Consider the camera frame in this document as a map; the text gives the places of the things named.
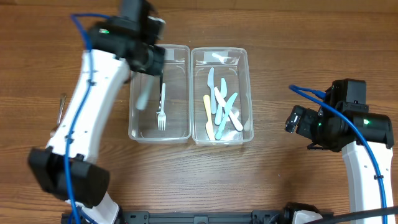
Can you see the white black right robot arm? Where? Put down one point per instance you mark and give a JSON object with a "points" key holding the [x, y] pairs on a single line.
{"points": [[344, 124]]}

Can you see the white plastic fork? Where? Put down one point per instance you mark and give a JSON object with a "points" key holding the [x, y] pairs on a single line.
{"points": [[161, 119]]}

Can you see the pale blue plastic fork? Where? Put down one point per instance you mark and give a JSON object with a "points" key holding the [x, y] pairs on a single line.
{"points": [[147, 82]]}

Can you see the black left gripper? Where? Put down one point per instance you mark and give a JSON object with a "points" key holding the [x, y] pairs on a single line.
{"points": [[153, 63]]}

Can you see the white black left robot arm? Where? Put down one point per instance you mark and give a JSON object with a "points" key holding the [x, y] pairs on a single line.
{"points": [[115, 47]]}

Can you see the black handled metal fork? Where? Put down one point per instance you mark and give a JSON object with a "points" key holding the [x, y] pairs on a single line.
{"points": [[160, 93]]}

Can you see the yellow plastic knife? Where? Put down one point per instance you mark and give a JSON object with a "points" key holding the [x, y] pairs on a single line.
{"points": [[209, 123]]}

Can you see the long silver metal fork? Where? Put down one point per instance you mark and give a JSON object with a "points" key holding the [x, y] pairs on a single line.
{"points": [[63, 98]]}

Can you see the clear plastic container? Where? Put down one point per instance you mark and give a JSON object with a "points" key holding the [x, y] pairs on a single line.
{"points": [[230, 63], [143, 126]]}

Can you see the right clear plastic container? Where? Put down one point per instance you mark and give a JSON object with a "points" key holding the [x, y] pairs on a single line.
{"points": [[230, 63]]}

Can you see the left clear plastic container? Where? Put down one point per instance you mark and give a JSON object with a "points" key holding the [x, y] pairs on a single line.
{"points": [[143, 126]]}

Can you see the teal plastic knife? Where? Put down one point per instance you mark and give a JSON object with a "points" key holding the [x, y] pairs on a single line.
{"points": [[227, 109]]}

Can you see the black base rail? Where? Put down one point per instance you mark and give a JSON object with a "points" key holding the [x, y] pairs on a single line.
{"points": [[286, 215]]}

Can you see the light blue plastic knife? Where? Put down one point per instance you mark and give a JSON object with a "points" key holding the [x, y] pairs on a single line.
{"points": [[210, 83]]}

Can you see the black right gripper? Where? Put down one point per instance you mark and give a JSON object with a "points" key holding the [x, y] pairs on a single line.
{"points": [[298, 121]]}

